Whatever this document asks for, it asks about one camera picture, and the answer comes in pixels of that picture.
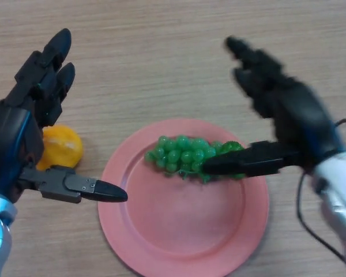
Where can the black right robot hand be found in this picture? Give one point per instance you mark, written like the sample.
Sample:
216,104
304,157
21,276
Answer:
300,112

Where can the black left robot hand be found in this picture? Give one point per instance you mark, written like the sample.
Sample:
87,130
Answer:
11,138

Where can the green grapes bunch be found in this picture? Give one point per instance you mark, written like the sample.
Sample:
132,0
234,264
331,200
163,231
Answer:
178,153

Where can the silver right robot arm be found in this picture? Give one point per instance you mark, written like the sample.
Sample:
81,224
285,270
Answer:
340,196

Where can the pink round plate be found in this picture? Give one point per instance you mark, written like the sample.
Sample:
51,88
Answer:
184,219

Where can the orange yellow pear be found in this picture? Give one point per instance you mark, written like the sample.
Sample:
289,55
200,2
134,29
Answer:
63,147

